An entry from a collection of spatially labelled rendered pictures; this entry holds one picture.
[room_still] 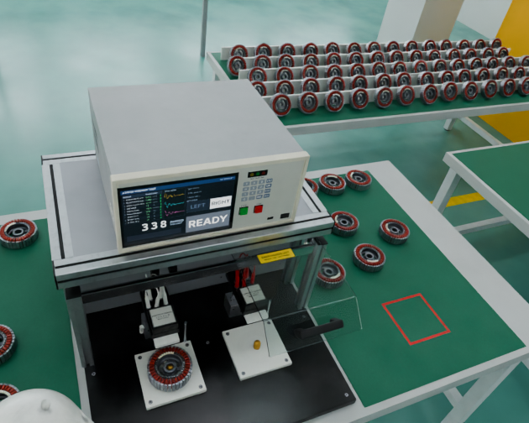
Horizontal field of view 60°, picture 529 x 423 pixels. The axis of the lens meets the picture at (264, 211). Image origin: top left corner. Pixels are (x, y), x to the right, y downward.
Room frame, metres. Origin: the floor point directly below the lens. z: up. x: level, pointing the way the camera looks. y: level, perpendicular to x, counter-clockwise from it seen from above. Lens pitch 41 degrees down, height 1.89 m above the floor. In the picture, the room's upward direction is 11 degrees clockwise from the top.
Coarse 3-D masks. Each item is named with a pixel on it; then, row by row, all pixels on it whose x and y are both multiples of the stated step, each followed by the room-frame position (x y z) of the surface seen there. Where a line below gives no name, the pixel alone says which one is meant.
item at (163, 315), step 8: (144, 296) 0.74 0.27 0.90; (152, 296) 0.74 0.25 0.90; (168, 296) 0.75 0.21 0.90; (144, 304) 0.71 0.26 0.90; (152, 304) 0.72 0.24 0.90; (160, 304) 0.72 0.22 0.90; (168, 304) 0.73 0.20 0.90; (144, 312) 0.69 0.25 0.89; (152, 312) 0.68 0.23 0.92; (160, 312) 0.68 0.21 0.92; (168, 312) 0.68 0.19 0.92; (152, 320) 0.65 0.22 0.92; (160, 320) 0.66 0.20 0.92; (168, 320) 0.66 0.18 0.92; (176, 320) 0.67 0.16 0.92; (152, 328) 0.63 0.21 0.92; (160, 328) 0.64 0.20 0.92; (168, 328) 0.65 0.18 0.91; (176, 328) 0.66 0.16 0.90; (152, 336) 0.63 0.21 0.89; (160, 336) 0.64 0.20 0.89; (168, 336) 0.64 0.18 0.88; (176, 336) 0.65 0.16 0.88; (160, 344) 0.62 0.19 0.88; (168, 344) 0.62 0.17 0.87
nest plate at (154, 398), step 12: (192, 348) 0.68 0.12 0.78; (144, 360) 0.62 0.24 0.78; (192, 360) 0.65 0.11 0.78; (144, 372) 0.59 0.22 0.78; (192, 372) 0.62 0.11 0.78; (144, 384) 0.56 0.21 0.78; (192, 384) 0.58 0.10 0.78; (204, 384) 0.59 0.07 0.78; (144, 396) 0.53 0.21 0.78; (156, 396) 0.54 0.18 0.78; (168, 396) 0.54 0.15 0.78; (180, 396) 0.55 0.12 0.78
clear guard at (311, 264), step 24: (312, 240) 0.89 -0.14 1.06; (240, 264) 0.75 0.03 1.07; (264, 264) 0.77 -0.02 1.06; (288, 264) 0.78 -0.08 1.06; (312, 264) 0.80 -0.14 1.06; (264, 288) 0.70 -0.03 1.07; (288, 288) 0.71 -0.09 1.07; (312, 288) 0.72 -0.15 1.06; (336, 288) 0.74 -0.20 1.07; (264, 312) 0.63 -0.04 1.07; (288, 312) 0.64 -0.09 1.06; (312, 312) 0.66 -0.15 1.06; (336, 312) 0.68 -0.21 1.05; (288, 336) 0.60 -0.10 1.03; (336, 336) 0.64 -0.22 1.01
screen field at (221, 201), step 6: (216, 198) 0.78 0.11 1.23; (222, 198) 0.79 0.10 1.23; (228, 198) 0.80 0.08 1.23; (192, 204) 0.76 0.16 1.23; (198, 204) 0.76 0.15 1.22; (204, 204) 0.77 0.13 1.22; (210, 204) 0.78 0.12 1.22; (216, 204) 0.78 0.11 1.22; (222, 204) 0.79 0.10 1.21; (228, 204) 0.80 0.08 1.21; (186, 210) 0.75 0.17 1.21; (192, 210) 0.76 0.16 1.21; (198, 210) 0.76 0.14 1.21
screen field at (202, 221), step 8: (192, 216) 0.76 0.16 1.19; (200, 216) 0.77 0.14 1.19; (208, 216) 0.78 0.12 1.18; (216, 216) 0.78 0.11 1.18; (224, 216) 0.79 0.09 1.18; (192, 224) 0.76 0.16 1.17; (200, 224) 0.77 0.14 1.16; (208, 224) 0.78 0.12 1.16; (216, 224) 0.79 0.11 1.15; (224, 224) 0.80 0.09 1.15
